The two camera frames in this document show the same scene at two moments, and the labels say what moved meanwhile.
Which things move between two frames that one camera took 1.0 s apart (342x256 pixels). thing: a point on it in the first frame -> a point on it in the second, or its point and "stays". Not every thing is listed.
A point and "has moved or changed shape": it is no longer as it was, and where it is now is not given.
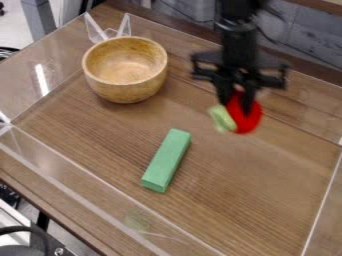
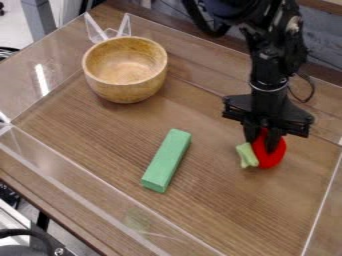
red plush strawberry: x=245 y=122 has moved or changed shape
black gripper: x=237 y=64 -> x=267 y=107
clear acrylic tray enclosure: x=108 y=136 stays
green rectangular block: x=165 y=160 stays
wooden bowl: x=124 y=69 stays
